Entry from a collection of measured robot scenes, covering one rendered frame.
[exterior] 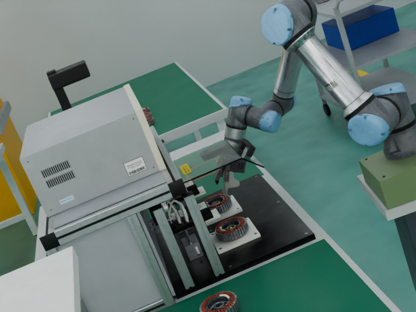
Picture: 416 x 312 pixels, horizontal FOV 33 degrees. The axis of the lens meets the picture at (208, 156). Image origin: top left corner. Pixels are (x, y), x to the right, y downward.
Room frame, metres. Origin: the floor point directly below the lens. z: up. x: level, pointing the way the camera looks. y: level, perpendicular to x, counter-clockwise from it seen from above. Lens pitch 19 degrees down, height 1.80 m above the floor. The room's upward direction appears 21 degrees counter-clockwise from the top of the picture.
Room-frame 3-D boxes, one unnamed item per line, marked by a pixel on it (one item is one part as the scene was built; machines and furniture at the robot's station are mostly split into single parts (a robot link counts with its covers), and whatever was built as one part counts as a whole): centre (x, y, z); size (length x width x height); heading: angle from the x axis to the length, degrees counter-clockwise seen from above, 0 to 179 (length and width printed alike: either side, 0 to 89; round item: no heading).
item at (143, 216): (2.21, 0.28, 0.92); 0.66 x 0.01 x 0.30; 5
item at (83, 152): (2.22, 0.35, 1.22); 0.44 x 0.39 x 0.20; 5
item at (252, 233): (2.11, 0.01, 0.78); 0.15 x 0.15 x 0.01; 5
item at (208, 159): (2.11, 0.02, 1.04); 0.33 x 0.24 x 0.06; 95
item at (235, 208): (2.35, 0.04, 0.78); 0.15 x 0.15 x 0.01; 5
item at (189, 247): (2.10, 0.16, 0.80); 0.07 x 0.05 x 0.06; 5
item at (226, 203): (2.35, 0.03, 0.80); 0.11 x 0.11 x 0.04
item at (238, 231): (2.11, 0.01, 0.80); 0.11 x 0.11 x 0.04
